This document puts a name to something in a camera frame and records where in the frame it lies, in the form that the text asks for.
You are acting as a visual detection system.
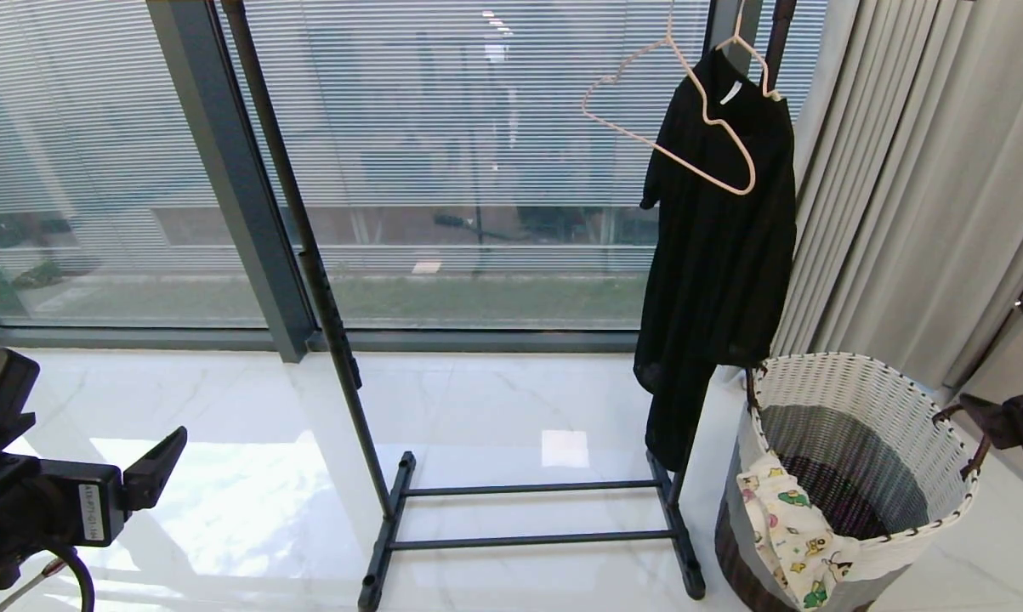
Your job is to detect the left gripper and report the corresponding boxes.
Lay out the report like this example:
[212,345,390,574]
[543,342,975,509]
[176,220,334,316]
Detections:
[0,427,189,587]

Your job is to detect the cream printed garment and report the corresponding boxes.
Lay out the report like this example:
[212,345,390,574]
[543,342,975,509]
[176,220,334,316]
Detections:
[735,450,862,611]

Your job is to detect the black short-sleeved shirt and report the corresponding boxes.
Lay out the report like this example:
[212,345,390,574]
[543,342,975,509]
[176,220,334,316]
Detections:
[633,47,799,474]

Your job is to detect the pink clothes hanger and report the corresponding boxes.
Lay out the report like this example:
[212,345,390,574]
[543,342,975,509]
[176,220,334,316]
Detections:
[581,0,758,197]
[715,0,784,101]

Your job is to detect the white laundry basket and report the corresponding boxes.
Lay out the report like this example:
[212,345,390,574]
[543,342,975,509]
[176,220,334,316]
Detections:
[713,352,991,612]

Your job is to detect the black clothes rack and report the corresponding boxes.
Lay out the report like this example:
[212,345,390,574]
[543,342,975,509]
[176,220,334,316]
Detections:
[220,0,799,612]

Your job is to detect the beige curtain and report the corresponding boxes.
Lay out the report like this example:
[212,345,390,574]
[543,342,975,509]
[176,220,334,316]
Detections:
[770,0,1023,394]

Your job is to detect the window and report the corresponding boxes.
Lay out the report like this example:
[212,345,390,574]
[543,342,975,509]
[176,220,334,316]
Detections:
[0,0,827,362]

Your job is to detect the black cable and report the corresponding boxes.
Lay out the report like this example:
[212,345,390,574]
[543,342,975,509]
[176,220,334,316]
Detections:
[39,544,97,612]

